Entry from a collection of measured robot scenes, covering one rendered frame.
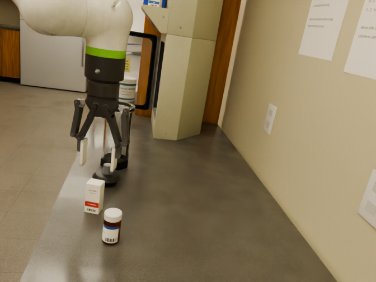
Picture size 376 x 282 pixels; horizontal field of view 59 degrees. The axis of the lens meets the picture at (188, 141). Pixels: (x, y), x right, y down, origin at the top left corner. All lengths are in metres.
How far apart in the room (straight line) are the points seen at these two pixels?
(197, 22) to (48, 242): 1.05
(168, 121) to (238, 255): 0.83
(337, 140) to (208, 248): 0.44
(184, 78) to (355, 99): 0.79
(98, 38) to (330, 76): 0.64
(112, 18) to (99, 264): 0.53
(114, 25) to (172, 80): 0.76
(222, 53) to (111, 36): 1.19
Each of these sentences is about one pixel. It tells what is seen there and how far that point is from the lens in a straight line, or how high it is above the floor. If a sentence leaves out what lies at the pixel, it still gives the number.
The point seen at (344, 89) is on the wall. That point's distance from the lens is 0.98.
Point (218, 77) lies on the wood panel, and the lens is 1.91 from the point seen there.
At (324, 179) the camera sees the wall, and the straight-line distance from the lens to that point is 1.01.
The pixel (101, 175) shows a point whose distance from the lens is 1.07.
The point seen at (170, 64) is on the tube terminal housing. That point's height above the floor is 1.29.
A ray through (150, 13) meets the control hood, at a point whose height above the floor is 1.48.
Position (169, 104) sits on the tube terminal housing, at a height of 1.11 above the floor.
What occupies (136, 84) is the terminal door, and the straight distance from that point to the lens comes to 1.81.
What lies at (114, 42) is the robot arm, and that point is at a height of 1.39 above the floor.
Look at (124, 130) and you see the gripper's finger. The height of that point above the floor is 1.19.
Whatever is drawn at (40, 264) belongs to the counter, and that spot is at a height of 0.94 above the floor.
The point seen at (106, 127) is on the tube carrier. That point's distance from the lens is 1.16.
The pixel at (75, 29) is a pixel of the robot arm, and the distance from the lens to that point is 0.75.
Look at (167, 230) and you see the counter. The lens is 0.91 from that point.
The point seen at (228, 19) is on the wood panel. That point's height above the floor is 1.52.
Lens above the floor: 1.45
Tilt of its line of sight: 19 degrees down
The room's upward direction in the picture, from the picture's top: 9 degrees clockwise
